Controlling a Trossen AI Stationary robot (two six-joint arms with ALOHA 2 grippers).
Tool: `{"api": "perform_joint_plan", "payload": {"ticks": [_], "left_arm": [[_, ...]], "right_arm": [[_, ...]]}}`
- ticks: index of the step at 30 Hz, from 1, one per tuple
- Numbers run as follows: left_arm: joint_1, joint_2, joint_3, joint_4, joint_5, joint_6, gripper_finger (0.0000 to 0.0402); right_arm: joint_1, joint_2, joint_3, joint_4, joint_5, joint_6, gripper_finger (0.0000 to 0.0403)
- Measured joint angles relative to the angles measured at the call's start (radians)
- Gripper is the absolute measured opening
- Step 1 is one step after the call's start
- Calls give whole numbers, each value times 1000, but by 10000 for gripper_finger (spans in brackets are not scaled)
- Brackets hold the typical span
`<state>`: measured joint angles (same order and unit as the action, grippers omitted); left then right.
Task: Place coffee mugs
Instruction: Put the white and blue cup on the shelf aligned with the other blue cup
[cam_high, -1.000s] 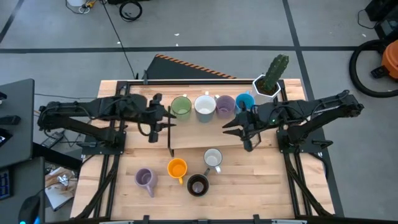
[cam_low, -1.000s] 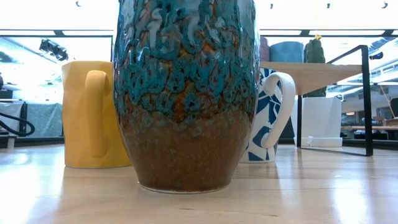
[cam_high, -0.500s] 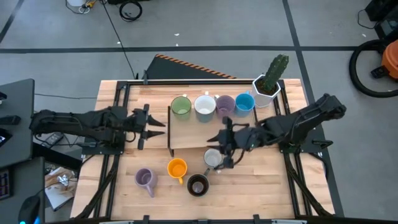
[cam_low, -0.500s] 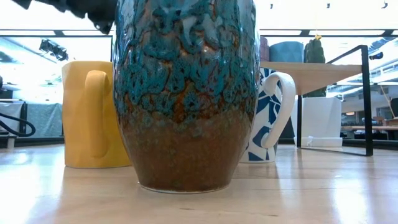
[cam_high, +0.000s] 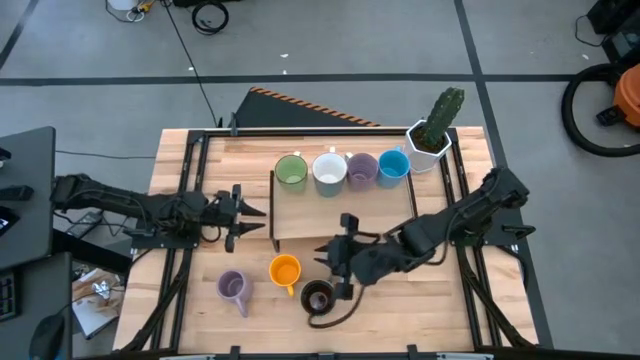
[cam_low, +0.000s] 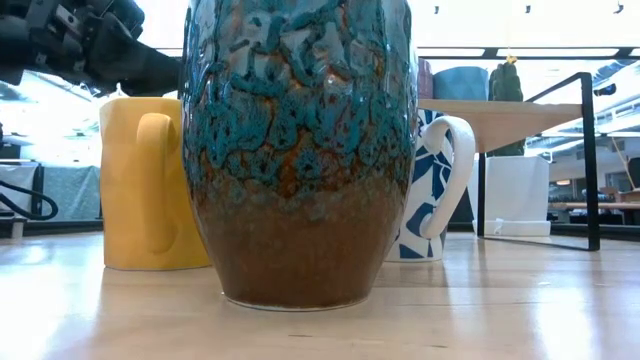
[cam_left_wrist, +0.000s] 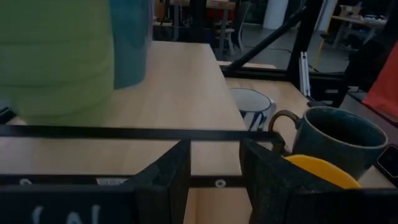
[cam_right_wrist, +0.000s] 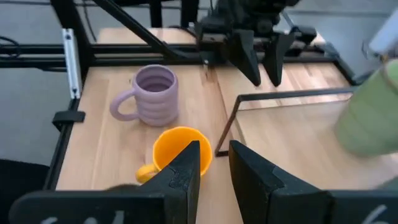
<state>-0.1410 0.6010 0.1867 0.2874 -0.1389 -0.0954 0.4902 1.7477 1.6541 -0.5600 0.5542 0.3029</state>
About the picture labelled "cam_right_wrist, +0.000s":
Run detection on wooden shelf riser black legs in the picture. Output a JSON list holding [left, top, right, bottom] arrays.
[[214, 86, 398, 191]]

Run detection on black aluminium table frame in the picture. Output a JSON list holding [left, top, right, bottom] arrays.
[[0, 0, 374, 191]]

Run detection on orange mug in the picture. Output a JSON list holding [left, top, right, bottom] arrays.
[[135, 126, 213, 184]]

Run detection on lilac ribbed mug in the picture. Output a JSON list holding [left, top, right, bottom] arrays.
[[109, 64, 180, 128]]

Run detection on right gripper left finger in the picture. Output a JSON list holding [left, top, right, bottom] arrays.
[[141, 140, 201, 224]]

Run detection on green mug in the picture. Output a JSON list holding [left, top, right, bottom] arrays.
[[334, 58, 398, 158]]

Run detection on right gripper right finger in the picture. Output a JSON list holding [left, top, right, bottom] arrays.
[[229, 139, 332, 224]]

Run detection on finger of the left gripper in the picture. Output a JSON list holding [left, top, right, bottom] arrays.
[[263, 32, 295, 88], [231, 29, 262, 87]]

